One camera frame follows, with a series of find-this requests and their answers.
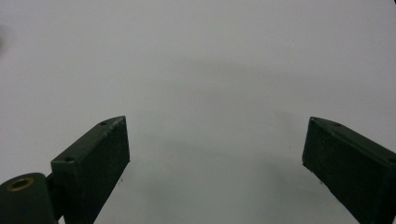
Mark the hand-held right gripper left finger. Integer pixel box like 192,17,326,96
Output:
50,115,131,224

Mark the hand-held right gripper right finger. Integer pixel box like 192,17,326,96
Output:
301,116,396,224

